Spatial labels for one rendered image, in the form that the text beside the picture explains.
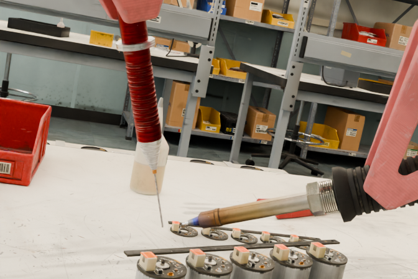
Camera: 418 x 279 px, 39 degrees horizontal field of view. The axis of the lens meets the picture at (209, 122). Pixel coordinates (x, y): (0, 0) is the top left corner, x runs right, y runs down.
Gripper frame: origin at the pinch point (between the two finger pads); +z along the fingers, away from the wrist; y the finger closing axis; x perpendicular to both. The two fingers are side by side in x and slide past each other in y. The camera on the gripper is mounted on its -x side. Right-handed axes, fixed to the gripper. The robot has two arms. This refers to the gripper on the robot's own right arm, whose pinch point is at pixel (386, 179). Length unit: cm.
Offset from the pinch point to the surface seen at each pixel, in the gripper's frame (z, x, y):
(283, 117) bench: 40, -6, -258
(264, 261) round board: 8.2, -0.8, -4.5
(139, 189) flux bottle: 20.6, -11.5, -29.9
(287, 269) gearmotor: 8.0, 0.5, -5.3
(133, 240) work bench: 19.2, -7.9, -17.8
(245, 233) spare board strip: 15.3, -0.9, -25.8
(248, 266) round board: 8.6, -1.4, -3.5
